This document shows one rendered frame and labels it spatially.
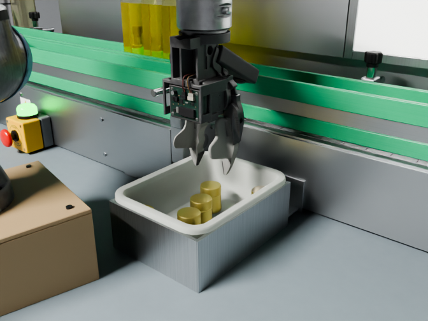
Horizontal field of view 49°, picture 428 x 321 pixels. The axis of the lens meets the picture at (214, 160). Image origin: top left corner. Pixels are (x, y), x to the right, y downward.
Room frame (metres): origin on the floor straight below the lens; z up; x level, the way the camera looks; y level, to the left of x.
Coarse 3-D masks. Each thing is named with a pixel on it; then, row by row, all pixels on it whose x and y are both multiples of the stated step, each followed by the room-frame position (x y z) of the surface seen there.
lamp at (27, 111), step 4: (20, 104) 1.00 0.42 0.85; (24, 104) 1.00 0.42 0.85; (28, 104) 1.00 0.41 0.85; (32, 104) 1.00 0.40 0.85; (20, 108) 0.98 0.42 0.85; (24, 108) 0.98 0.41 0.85; (28, 108) 0.99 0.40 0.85; (32, 108) 0.99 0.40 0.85; (36, 108) 1.00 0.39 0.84; (20, 112) 0.98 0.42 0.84; (24, 112) 0.98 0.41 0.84; (28, 112) 0.98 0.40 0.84; (32, 112) 0.99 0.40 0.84; (36, 112) 1.00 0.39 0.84; (20, 116) 0.98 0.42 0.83; (24, 116) 0.98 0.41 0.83; (28, 116) 0.98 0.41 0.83; (32, 116) 0.99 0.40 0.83; (36, 116) 1.00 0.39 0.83
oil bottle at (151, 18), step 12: (144, 0) 0.99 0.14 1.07; (156, 0) 0.97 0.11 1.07; (144, 12) 0.99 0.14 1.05; (156, 12) 0.97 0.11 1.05; (144, 24) 0.99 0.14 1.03; (156, 24) 0.97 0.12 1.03; (144, 36) 0.99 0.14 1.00; (156, 36) 0.97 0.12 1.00; (144, 48) 0.99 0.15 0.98; (156, 48) 0.97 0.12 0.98
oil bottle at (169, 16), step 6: (162, 0) 0.96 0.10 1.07; (168, 0) 0.95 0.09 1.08; (174, 0) 0.94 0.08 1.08; (162, 6) 0.96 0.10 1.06; (168, 6) 0.95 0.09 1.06; (174, 6) 0.94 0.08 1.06; (162, 12) 0.96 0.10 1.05; (168, 12) 0.95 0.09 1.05; (174, 12) 0.94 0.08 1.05; (162, 18) 0.96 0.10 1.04; (168, 18) 0.95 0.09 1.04; (174, 18) 0.94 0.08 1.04; (162, 24) 0.96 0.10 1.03; (168, 24) 0.95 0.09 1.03; (174, 24) 0.94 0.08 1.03; (162, 30) 0.96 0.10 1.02; (168, 30) 0.95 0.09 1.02; (174, 30) 0.94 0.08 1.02; (162, 36) 0.96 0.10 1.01; (168, 36) 0.95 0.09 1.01; (168, 42) 0.95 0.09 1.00; (168, 48) 0.95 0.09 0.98; (168, 54) 0.95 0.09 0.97
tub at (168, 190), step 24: (168, 168) 0.68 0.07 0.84; (192, 168) 0.72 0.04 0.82; (216, 168) 0.74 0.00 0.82; (240, 168) 0.71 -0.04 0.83; (264, 168) 0.68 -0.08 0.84; (120, 192) 0.60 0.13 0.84; (144, 192) 0.64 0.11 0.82; (168, 192) 0.67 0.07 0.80; (192, 192) 0.71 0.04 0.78; (240, 192) 0.70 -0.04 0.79; (264, 192) 0.60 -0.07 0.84; (168, 216) 0.53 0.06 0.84; (216, 216) 0.65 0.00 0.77
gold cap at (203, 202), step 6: (192, 198) 0.63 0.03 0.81; (198, 198) 0.63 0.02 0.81; (204, 198) 0.63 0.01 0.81; (210, 198) 0.63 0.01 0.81; (192, 204) 0.62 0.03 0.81; (198, 204) 0.62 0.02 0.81; (204, 204) 0.62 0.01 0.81; (210, 204) 0.62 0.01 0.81; (204, 210) 0.62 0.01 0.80; (210, 210) 0.62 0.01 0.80; (204, 216) 0.62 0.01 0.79; (210, 216) 0.62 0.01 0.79; (204, 222) 0.62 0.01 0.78
